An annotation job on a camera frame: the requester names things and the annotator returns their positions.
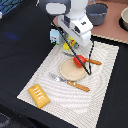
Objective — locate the blue dish rack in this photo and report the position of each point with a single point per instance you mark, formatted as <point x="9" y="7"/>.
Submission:
<point x="8" y="5"/>

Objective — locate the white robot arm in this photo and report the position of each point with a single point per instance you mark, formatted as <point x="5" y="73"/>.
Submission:
<point x="71" y="17"/>

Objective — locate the white woven placemat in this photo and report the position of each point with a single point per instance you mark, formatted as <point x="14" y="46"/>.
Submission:
<point x="68" y="103"/>

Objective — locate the brown wooden board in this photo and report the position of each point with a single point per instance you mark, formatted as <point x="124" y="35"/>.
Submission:
<point x="111" y="29"/>

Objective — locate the light blue cup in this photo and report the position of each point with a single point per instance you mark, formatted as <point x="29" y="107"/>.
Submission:
<point x="55" y="36"/>

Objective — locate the round wooden plate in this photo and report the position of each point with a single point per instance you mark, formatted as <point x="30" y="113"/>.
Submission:
<point x="70" y="71"/>

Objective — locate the yellow butter box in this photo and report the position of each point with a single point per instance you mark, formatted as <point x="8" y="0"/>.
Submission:
<point x="71" y="42"/>

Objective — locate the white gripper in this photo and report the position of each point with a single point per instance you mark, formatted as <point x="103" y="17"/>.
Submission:
<point x="78" y="29"/>

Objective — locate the fork with orange handle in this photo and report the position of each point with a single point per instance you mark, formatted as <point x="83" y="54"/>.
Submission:
<point x="74" y="84"/>

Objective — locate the beige bowl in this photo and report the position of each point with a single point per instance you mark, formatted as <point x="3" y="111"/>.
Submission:
<point x="124" y="16"/>

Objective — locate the toy bread loaf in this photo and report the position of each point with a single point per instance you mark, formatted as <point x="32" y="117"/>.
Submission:
<point x="39" y="96"/>

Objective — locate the knife with orange handle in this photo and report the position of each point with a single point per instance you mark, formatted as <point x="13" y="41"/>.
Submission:
<point x="87" y="59"/>

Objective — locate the large grey pot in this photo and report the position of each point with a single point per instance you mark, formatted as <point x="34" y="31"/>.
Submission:
<point x="96" y="13"/>

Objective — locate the red toy pepper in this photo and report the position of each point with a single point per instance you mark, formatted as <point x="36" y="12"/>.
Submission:
<point x="79" y="61"/>

